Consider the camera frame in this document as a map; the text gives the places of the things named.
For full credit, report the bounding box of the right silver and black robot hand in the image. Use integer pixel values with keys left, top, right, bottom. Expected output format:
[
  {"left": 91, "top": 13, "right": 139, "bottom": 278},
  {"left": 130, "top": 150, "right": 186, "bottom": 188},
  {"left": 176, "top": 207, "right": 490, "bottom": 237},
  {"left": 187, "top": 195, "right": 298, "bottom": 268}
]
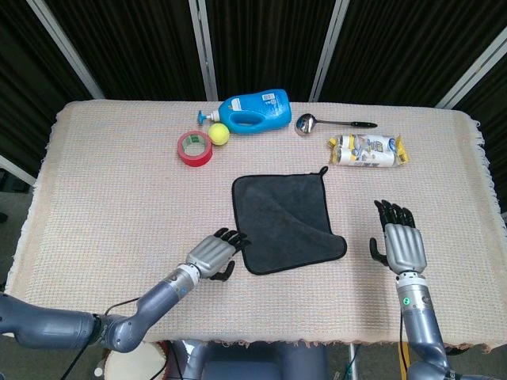
[{"left": 368, "top": 199, "right": 429, "bottom": 275}]

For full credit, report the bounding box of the grey-blue robot torso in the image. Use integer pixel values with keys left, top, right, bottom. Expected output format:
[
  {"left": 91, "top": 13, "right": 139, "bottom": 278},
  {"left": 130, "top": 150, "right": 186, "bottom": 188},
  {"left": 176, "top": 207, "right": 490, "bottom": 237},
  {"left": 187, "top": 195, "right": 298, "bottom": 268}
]
[{"left": 170, "top": 340, "right": 330, "bottom": 380}]

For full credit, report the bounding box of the yellow tennis ball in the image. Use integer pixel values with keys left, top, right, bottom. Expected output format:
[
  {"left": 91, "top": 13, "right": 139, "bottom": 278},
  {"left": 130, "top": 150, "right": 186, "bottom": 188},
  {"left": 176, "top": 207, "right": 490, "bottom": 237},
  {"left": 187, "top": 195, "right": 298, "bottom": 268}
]
[{"left": 208, "top": 123, "right": 231, "bottom": 146}]

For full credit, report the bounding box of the red adhesive tape roll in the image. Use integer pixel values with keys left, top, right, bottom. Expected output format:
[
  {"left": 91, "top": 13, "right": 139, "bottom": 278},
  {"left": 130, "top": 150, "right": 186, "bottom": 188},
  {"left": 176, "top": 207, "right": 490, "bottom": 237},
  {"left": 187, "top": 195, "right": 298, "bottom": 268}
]
[{"left": 176, "top": 130, "right": 214, "bottom": 168}]

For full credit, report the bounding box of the beige woven tablecloth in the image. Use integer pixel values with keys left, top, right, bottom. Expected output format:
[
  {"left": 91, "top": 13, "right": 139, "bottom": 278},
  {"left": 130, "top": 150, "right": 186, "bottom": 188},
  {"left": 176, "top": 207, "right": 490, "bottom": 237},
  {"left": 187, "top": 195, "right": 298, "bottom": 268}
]
[{"left": 0, "top": 99, "right": 507, "bottom": 353}]

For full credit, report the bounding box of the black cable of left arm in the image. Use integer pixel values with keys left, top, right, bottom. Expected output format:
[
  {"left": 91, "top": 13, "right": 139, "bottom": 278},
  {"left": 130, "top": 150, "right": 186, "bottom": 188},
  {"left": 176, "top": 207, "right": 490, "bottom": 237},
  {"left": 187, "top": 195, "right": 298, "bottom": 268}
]
[{"left": 69, "top": 297, "right": 142, "bottom": 380}]

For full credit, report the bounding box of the plastic pack of white rolls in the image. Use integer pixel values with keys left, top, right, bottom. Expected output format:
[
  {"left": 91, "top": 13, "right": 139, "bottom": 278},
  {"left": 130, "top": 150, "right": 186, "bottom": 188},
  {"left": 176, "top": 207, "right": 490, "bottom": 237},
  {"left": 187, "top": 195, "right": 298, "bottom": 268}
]
[{"left": 326, "top": 133, "right": 411, "bottom": 168}]

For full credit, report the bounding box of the steel ladle with black handle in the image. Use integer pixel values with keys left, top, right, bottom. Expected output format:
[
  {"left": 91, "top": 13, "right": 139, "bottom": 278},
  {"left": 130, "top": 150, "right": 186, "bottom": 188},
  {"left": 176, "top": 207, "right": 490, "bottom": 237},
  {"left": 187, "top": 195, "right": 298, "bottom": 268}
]
[{"left": 293, "top": 112, "right": 379, "bottom": 137}]

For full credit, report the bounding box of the white table leg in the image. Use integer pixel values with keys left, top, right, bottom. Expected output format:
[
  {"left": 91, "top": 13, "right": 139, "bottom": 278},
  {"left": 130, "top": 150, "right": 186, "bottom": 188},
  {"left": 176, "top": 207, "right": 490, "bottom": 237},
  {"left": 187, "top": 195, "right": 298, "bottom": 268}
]
[{"left": 347, "top": 343, "right": 360, "bottom": 380}]

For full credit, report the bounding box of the left silver and black robot hand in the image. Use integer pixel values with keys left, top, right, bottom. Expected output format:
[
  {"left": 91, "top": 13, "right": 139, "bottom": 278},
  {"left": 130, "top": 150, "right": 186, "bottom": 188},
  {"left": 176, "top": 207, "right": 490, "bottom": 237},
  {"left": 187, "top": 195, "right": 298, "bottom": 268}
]
[{"left": 185, "top": 227, "right": 252, "bottom": 282}]

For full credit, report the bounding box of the blue detergent pump bottle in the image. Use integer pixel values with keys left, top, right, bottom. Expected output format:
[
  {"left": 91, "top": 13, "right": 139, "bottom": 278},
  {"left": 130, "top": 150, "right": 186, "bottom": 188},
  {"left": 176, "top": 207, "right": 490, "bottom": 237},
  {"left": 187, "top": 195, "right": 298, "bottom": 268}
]
[{"left": 197, "top": 88, "right": 293, "bottom": 136}]

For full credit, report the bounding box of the grey metal frame post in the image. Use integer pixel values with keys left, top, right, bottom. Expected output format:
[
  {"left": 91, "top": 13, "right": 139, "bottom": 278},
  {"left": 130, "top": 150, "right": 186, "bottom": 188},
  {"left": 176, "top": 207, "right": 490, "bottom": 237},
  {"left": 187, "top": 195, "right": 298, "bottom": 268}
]
[
  {"left": 0, "top": 154, "right": 37, "bottom": 187},
  {"left": 26, "top": 0, "right": 105, "bottom": 100},
  {"left": 434, "top": 26, "right": 507, "bottom": 110},
  {"left": 188, "top": 0, "right": 219, "bottom": 102},
  {"left": 308, "top": 0, "right": 351, "bottom": 103}
]

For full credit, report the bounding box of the white round stool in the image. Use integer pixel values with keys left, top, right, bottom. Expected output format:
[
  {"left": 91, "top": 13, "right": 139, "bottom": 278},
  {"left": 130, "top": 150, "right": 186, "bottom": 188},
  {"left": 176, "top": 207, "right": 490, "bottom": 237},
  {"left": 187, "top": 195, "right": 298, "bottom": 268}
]
[{"left": 103, "top": 342, "right": 170, "bottom": 380}]

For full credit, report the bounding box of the dark grey cloth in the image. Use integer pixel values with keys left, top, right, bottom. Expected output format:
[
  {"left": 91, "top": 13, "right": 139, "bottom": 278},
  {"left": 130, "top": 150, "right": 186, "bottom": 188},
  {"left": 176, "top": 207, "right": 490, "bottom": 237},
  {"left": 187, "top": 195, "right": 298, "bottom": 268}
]
[{"left": 231, "top": 165, "right": 349, "bottom": 276}]

